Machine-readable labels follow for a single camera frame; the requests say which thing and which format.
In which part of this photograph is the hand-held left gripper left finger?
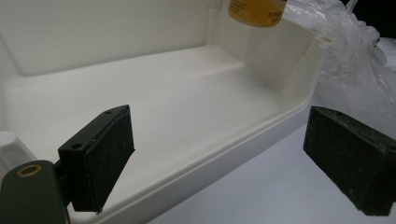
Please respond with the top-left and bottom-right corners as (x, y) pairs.
(58, 105), (136, 215)

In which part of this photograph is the white plastic tray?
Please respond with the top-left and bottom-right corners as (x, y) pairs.
(0, 0), (334, 224)

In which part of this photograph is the clear plastic bag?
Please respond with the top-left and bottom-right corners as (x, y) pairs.
(283, 0), (396, 139)

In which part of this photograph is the yellow bottle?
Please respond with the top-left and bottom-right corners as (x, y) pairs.
(227, 0), (289, 29)

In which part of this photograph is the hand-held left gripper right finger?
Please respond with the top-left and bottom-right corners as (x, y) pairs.
(303, 105), (396, 217)

